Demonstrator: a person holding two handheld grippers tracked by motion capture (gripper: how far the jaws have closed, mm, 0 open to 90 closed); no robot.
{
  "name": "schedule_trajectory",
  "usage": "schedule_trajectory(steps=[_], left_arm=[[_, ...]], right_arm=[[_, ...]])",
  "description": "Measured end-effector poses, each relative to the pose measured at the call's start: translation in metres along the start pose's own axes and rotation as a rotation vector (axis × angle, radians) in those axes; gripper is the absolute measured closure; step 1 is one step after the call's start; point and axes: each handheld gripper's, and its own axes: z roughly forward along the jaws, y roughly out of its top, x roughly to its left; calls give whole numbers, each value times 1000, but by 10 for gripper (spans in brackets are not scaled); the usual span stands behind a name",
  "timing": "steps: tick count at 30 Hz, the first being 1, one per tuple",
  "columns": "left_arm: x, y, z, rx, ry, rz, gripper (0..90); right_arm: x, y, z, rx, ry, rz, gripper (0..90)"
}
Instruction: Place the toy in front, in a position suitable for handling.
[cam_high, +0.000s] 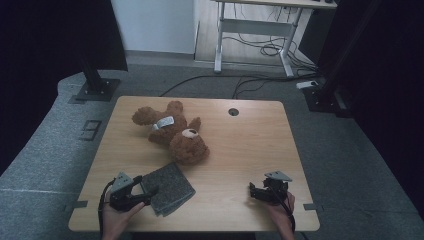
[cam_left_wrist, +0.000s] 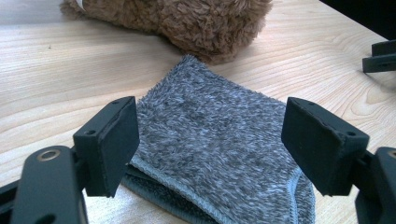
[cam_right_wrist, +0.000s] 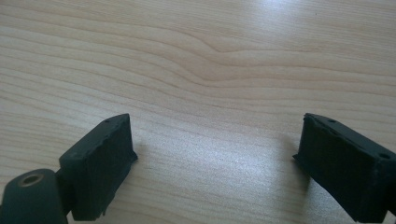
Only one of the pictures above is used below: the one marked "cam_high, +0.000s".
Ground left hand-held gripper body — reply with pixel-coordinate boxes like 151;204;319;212
109;171;146;213

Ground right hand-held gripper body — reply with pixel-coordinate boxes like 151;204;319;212
263;170;293;205

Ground grey cloth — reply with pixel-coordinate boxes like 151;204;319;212
139;162;197;218

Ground brown teddy bear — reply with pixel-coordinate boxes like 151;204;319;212
131;100;211;166

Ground person's right hand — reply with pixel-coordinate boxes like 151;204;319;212
262;192;296;234

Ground person's left hand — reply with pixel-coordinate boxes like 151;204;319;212
101;199;146;236

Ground grey tape strip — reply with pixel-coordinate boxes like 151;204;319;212
64;199;89;212

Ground black metal stand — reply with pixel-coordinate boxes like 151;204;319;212
73;54;122;103
301;0;384;118

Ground white power strip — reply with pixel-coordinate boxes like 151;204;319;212
295;79;320;90

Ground black curtain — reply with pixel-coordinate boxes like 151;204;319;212
0;0;129;176
316;0;424;219

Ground right hand-held gripper cable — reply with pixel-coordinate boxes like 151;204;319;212
270;186;297;233

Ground hand-held gripper cable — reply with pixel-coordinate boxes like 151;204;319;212
97;179;116;240
270;186;297;233

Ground left hand-held gripper cable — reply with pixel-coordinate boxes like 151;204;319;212
97;179;116;240

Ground long black floor cable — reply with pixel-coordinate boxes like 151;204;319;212
158;73;322;99

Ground tangle of black cables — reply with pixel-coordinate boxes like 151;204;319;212
222;31;318;73

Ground white desk frame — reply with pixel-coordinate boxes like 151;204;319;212
213;0;338;79

